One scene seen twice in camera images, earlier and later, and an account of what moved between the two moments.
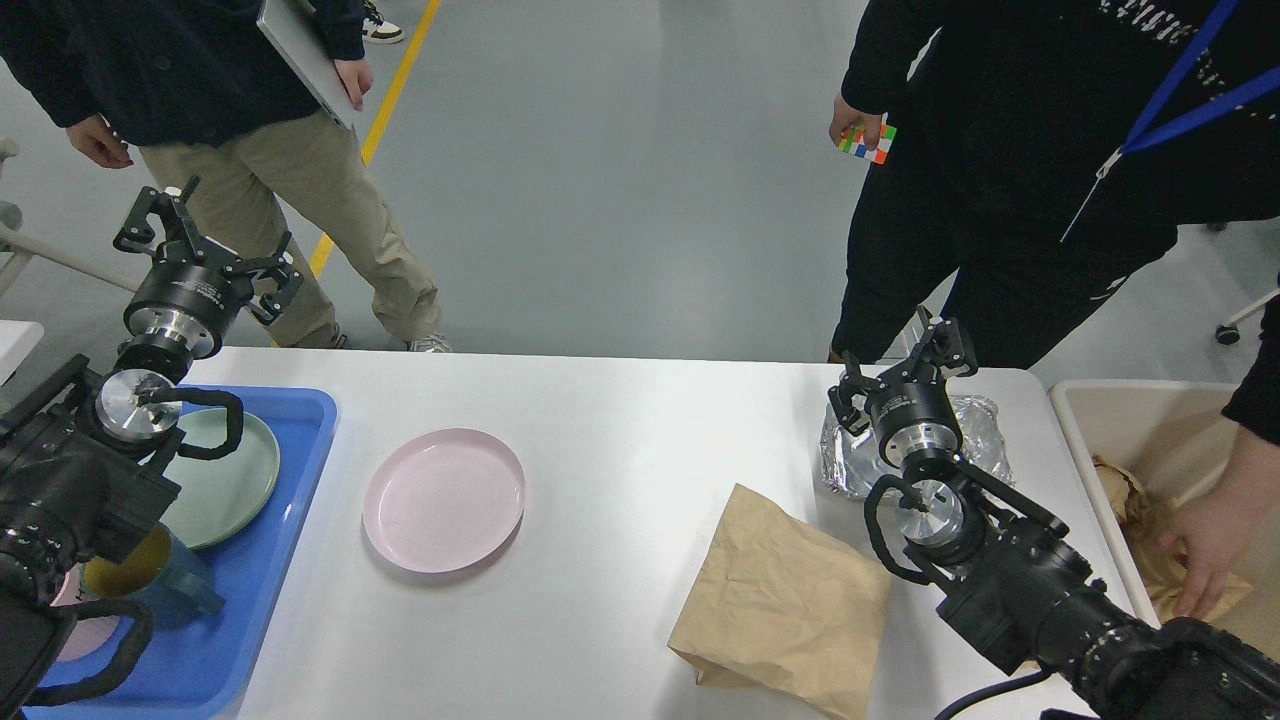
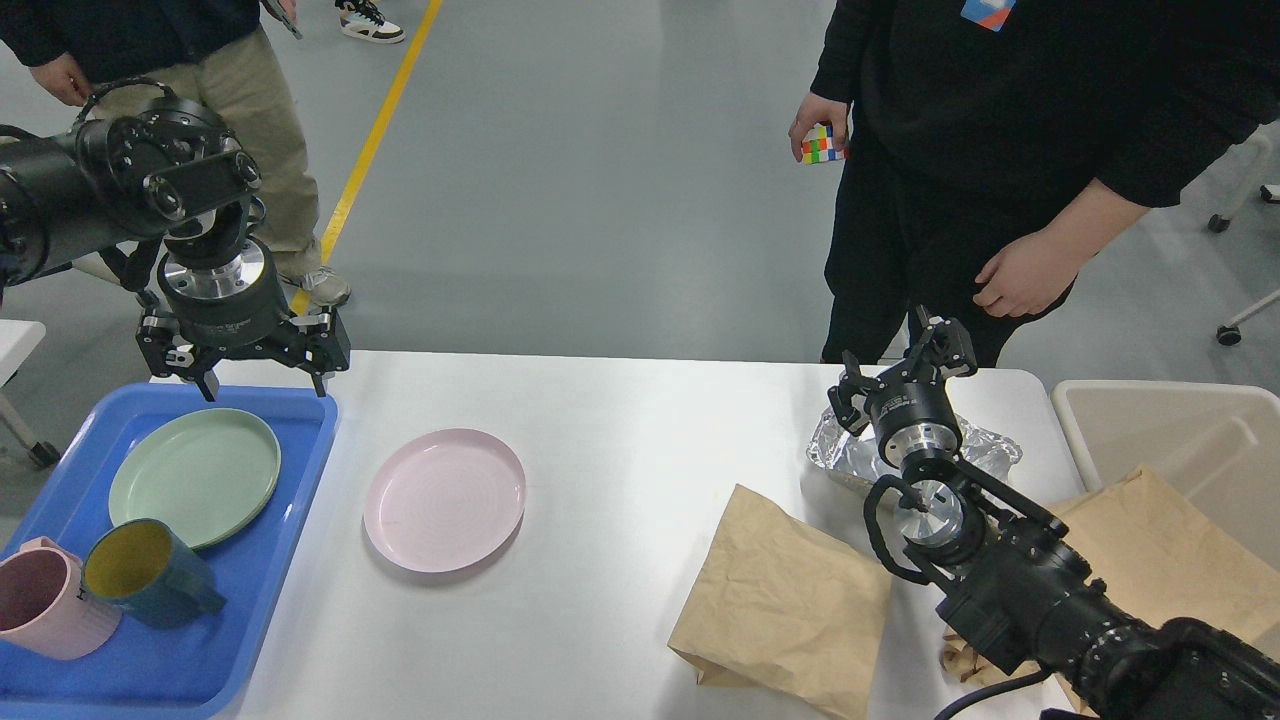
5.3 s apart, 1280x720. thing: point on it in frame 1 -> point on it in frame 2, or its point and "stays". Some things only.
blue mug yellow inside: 162,574 stays
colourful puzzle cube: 851,141 -> 818,146
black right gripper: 912,418 stays
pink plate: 444,500 stays
